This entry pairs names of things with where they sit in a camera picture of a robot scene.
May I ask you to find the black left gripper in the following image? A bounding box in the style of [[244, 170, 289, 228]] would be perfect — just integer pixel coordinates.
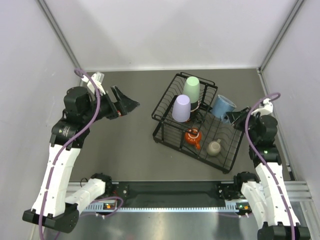
[[81, 84, 140, 125]]

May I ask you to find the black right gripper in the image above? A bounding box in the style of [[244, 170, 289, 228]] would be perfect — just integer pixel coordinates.
[[227, 106, 261, 143]]

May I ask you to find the blue ceramic mug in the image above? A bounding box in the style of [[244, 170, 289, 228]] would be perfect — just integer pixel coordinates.
[[211, 94, 237, 123]]

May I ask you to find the beige ceramic mug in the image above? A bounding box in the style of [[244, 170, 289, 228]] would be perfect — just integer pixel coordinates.
[[206, 139, 222, 157]]

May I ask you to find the green plastic cup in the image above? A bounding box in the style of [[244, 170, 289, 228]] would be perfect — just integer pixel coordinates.
[[182, 76, 200, 104]]

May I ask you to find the lavender plastic cup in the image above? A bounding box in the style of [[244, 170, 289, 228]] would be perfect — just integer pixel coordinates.
[[172, 94, 191, 123]]

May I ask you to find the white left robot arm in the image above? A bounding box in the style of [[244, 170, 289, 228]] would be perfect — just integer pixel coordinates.
[[22, 86, 140, 233]]

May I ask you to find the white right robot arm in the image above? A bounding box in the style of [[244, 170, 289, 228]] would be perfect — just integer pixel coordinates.
[[223, 107, 311, 240]]

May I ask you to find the black patterned mug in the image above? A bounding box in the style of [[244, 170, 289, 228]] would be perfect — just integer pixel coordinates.
[[190, 100, 200, 115]]

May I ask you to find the orange patterned teapot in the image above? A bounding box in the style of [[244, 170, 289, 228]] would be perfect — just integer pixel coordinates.
[[184, 127, 202, 150]]

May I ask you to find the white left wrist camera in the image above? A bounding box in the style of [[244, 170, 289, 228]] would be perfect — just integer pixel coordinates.
[[86, 72, 106, 96]]

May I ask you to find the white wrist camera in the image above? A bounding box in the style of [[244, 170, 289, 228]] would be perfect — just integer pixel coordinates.
[[251, 98, 274, 117], [86, 72, 106, 96]]

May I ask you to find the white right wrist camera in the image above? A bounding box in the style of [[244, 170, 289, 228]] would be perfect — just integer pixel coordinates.
[[251, 98, 274, 117]]

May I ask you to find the black wire dish rack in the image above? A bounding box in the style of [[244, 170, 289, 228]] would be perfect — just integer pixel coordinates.
[[151, 72, 244, 174]]

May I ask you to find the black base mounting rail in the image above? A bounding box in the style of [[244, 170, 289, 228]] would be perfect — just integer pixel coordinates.
[[85, 180, 251, 215]]

